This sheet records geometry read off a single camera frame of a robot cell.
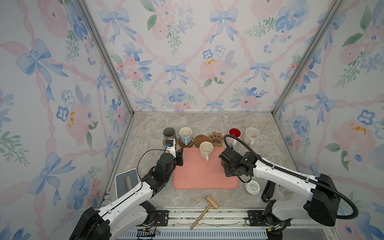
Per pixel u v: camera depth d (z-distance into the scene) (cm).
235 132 100
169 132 96
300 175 45
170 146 68
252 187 78
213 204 77
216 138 106
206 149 94
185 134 96
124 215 47
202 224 73
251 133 100
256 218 73
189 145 100
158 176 61
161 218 75
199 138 104
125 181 82
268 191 79
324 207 40
